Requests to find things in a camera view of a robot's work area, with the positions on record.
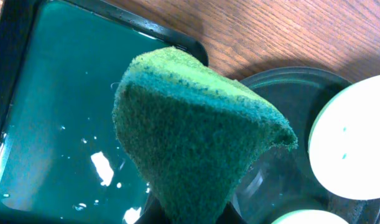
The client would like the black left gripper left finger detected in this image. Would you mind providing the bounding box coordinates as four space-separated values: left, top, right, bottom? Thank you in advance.
135 199 168 224

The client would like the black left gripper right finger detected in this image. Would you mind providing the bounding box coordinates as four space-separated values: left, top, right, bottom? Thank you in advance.
216 202 247 224

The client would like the mint green plate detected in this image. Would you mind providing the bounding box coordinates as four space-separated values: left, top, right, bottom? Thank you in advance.
272 210 348 224

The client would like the green scrubbing sponge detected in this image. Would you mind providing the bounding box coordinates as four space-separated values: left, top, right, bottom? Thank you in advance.
112 47 298 223

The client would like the white plate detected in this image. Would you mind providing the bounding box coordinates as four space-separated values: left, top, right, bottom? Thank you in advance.
308 75 380 200

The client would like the round black tray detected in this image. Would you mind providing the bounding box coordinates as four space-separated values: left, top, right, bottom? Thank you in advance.
232 67 380 223

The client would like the rectangular black water tray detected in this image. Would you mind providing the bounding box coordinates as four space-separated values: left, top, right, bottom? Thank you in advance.
0 1 208 223

